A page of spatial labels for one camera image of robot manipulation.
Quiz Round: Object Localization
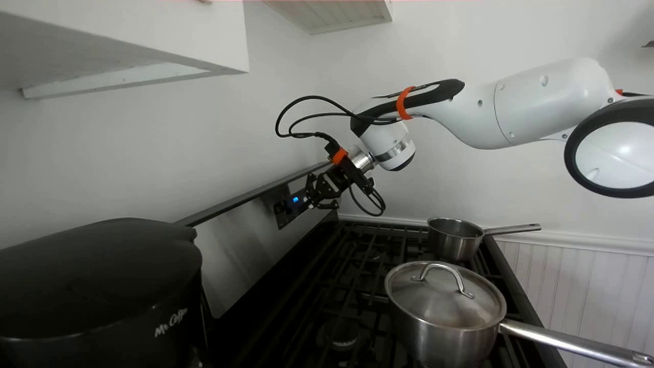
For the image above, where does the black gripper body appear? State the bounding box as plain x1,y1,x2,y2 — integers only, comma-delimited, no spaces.
320,161,364,198

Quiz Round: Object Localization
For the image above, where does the large silver pot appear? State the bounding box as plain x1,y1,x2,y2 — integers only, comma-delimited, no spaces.
385,293,654,368

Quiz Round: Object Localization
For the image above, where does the stainless steel gas stove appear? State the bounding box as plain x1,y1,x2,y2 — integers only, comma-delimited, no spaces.
174,159,569,368

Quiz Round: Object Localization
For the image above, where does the silver pot lid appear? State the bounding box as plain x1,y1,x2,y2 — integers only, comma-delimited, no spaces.
383,259,509,334

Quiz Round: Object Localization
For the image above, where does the small silver saucepan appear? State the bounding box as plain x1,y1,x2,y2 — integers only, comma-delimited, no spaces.
424,216,544,266

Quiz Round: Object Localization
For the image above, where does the white range hood vent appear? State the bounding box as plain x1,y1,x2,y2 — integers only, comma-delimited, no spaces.
260,0,396,36

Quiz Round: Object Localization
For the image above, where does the black coffee maker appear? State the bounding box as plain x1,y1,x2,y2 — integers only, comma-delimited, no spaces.
0,216,208,368

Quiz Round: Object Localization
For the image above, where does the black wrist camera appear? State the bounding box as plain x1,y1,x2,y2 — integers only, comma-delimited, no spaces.
324,139,375,180

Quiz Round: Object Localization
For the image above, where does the white wall cabinet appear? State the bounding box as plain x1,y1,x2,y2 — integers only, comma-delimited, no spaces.
0,0,251,103

